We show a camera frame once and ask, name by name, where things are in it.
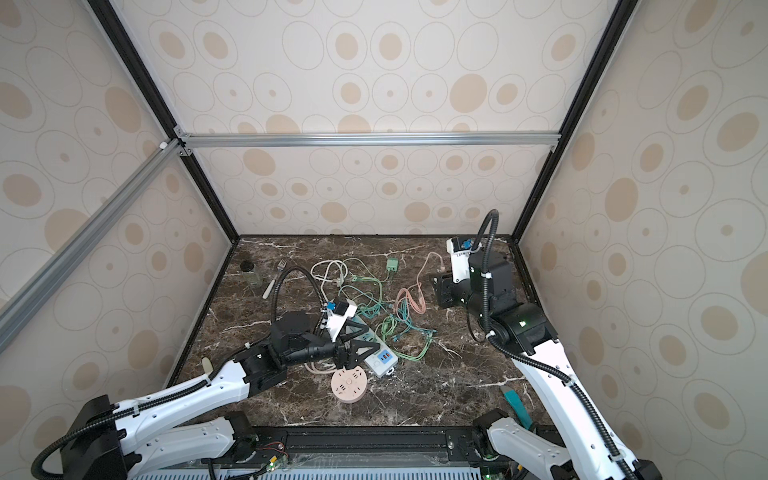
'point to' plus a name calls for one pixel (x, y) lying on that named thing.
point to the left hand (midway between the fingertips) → (378, 342)
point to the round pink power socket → (349, 385)
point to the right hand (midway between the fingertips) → (441, 274)
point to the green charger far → (392, 264)
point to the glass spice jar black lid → (250, 275)
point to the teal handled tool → (518, 406)
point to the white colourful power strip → (381, 361)
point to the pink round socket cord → (321, 371)
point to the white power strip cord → (343, 276)
